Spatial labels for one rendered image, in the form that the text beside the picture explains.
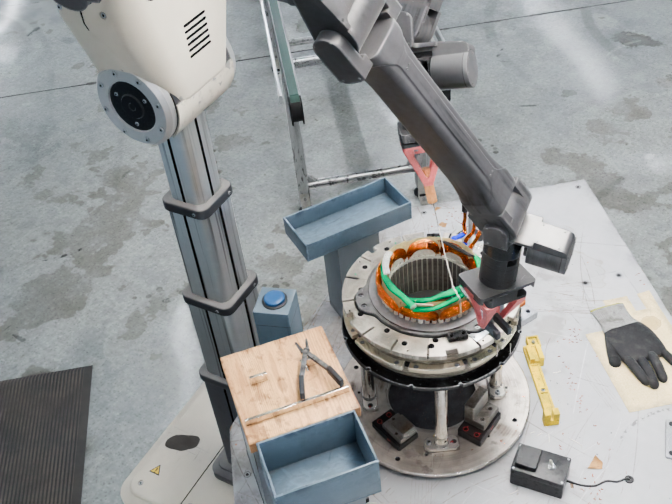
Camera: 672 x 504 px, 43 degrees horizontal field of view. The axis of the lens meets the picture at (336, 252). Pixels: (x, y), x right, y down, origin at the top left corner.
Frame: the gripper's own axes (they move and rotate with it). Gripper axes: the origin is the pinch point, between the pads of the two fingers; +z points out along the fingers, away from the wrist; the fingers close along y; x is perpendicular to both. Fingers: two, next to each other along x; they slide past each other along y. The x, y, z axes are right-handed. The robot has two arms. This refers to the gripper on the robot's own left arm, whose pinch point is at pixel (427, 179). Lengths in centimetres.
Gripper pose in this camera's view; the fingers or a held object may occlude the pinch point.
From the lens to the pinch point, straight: 139.4
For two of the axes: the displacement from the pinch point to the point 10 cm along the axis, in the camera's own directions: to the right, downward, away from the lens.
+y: -0.1, -3.6, 9.3
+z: 1.8, 9.2, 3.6
